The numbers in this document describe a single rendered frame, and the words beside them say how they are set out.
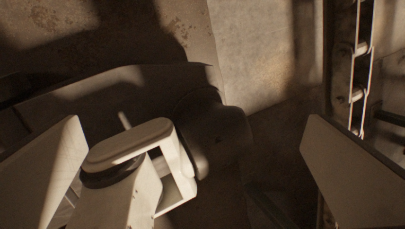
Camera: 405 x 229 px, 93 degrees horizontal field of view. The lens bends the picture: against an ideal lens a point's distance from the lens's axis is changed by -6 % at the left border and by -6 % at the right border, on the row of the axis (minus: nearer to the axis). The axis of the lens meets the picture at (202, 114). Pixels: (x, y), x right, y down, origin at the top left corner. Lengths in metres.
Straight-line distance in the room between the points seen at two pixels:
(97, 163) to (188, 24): 0.52
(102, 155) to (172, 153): 0.14
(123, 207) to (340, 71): 0.38
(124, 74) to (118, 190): 0.27
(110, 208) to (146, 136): 0.14
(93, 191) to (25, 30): 0.48
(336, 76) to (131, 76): 0.43
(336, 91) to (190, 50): 0.52
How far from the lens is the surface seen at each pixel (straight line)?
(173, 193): 0.54
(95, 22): 0.71
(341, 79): 0.33
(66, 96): 0.56
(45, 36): 0.73
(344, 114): 0.35
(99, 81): 0.54
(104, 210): 0.39
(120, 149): 0.43
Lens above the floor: 0.71
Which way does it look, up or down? 60 degrees down
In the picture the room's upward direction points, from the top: 130 degrees clockwise
